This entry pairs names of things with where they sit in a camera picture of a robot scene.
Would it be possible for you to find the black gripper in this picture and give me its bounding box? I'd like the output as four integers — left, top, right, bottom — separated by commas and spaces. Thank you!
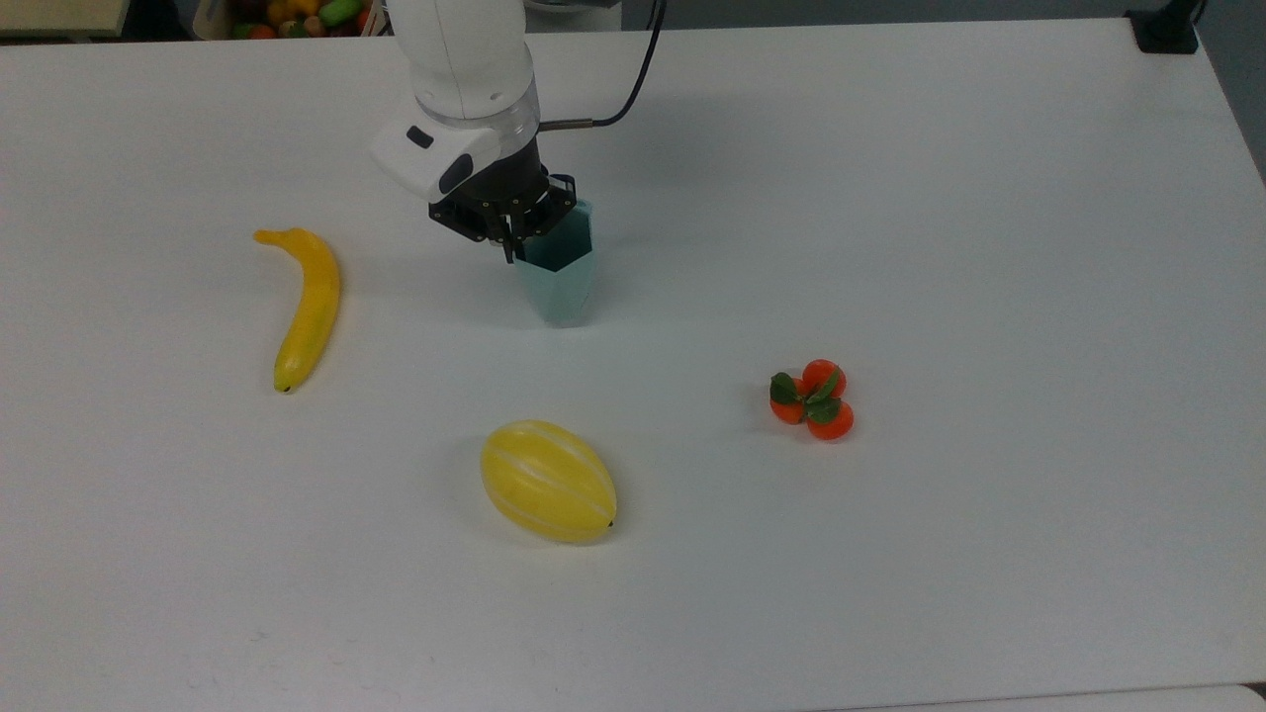
428, 138, 579, 265

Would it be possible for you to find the light blue faceted mug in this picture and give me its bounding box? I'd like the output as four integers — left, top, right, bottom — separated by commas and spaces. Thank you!
512, 199, 597, 328

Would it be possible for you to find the yellow toy banana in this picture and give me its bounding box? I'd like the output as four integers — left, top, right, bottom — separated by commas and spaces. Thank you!
253, 226, 342, 395

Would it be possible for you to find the yellow striped toy melon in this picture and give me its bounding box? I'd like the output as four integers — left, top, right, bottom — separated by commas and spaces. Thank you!
480, 419, 618, 545

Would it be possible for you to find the bin of toy fruit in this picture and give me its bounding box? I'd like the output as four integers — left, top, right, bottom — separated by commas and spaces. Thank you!
192, 0, 389, 42

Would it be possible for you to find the orange toy tangerine cluster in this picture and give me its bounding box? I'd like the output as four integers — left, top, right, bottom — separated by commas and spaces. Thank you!
769, 358, 856, 443

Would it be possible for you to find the light wooden table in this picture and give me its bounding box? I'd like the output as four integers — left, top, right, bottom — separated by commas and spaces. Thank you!
0, 0, 132, 40

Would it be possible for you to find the black table clamp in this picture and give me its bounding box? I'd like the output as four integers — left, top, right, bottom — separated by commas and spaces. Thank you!
1126, 0, 1206, 55

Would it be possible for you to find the black cable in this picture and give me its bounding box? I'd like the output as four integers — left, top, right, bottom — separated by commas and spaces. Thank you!
538, 0, 667, 133

